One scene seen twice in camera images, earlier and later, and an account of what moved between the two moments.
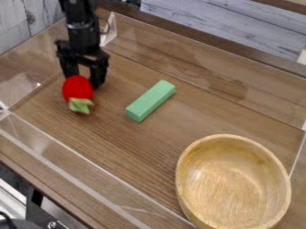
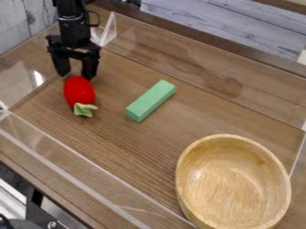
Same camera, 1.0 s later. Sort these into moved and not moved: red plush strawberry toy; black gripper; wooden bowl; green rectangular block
Moved: black gripper
Not moved: green rectangular block; wooden bowl; red plush strawberry toy
